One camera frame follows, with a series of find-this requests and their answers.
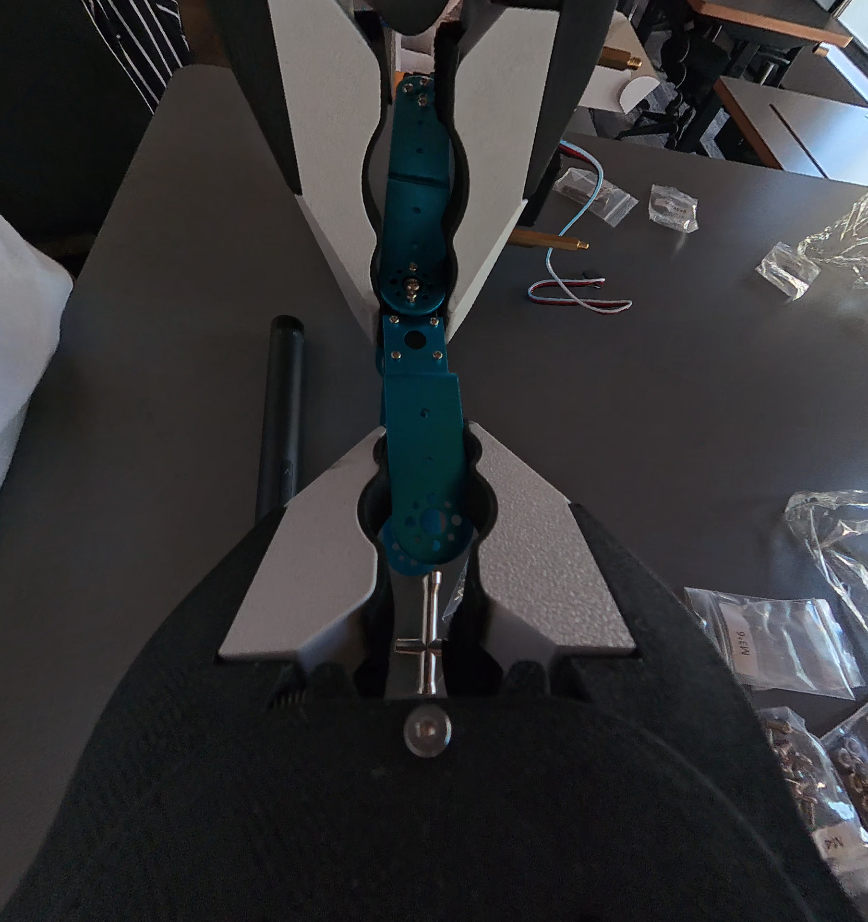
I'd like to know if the silver cross wrench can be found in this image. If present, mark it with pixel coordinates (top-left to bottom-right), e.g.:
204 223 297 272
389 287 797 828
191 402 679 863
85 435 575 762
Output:
393 571 447 697

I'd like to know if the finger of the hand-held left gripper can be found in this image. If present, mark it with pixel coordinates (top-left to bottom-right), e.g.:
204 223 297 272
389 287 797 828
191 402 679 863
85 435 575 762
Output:
434 7 561 331
267 0 395 341

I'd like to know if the clear zip bag of screws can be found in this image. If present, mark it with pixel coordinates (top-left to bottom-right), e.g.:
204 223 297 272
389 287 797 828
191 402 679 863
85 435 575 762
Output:
757 704 868 896

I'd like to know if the red white blue servo cable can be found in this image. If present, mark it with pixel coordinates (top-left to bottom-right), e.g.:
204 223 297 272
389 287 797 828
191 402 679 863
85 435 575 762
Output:
529 140 634 312

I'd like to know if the small clear labelled zip bag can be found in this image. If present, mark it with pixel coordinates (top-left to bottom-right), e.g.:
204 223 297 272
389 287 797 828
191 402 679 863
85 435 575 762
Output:
440 560 472 622

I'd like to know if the wood-edged desk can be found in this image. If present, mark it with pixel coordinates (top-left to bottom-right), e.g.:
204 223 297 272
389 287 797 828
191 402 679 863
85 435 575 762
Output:
715 75 868 190
686 0 854 50

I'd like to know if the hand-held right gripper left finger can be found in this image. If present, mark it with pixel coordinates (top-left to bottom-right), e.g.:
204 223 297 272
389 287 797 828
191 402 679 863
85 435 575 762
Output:
217 425 399 671

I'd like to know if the dark grey desk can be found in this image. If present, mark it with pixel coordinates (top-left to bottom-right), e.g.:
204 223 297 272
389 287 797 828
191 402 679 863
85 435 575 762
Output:
0 61 868 922

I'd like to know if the crumpled clear plastic wrap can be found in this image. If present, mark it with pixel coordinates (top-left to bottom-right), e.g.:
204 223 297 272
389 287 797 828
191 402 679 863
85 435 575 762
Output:
784 488 868 651
796 187 868 323

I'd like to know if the person's white shirt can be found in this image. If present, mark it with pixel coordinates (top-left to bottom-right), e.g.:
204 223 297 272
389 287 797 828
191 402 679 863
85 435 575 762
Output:
0 191 75 556

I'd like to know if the black electric screwdriver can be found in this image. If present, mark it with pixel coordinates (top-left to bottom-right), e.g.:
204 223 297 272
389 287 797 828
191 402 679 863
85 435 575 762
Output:
254 314 307 535

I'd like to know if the clear zip bag of nuts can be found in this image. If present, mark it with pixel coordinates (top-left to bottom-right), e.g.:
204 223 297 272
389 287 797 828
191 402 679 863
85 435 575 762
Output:
821 683 868 852

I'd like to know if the black white striped cloth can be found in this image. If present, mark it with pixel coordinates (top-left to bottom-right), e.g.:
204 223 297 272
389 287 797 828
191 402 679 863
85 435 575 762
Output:
81 0 206 114

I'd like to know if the blue metal toy robot arm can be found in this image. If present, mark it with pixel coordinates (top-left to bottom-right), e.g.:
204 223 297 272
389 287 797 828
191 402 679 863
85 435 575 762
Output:
376 56 645 581

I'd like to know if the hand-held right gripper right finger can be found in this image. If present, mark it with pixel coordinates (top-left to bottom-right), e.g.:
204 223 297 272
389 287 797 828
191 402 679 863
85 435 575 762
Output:
448 421 640 671

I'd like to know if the white card insert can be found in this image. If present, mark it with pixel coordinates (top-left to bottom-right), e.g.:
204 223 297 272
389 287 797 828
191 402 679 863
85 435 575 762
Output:
577 67 667 114

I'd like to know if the large clear labelled zip bag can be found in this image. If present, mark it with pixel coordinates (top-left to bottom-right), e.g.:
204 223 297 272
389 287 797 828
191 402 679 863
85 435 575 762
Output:
683 585 865 694

